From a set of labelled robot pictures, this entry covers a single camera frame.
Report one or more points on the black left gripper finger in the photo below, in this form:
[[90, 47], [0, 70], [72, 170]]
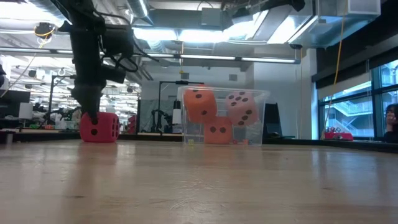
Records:
[[92, 112]]

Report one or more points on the red foam die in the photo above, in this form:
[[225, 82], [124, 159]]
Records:
[[105, 129]]

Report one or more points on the small green die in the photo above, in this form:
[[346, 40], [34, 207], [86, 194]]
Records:
[[190, 142]]

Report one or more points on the orange foam die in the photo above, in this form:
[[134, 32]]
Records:
[[200, 107], [217, 132]]

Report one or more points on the pink foam die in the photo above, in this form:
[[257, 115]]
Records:
[[242, 109]]

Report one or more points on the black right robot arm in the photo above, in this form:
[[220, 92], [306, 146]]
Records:
[[286, 4]]

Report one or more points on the black desk monitor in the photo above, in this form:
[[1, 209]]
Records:
[[12, 102]]

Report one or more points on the long ceiling light strip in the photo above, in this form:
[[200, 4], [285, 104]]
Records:
[[205, 57]]

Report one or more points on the grey ceiling box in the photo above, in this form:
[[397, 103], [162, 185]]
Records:
[[211, 17]]

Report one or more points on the clear plastic container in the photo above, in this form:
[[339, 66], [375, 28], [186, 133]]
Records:
[[264, 118]]

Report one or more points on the red tray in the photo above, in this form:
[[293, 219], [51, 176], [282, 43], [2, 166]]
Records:
[[342, 137]]

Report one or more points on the white ceiling vent box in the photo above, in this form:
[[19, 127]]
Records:
[[357, 7]]

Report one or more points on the person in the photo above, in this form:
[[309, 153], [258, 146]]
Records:
[[392, 124]]

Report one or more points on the black metal rig frame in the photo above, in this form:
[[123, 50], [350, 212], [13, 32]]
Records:
[[51, 93], [174, 82]]

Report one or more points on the silver ceiling duct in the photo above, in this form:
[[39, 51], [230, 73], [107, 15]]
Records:
[[140, 9]]

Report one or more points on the black aluminium table frame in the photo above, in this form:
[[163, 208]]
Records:
[[357, 144]]

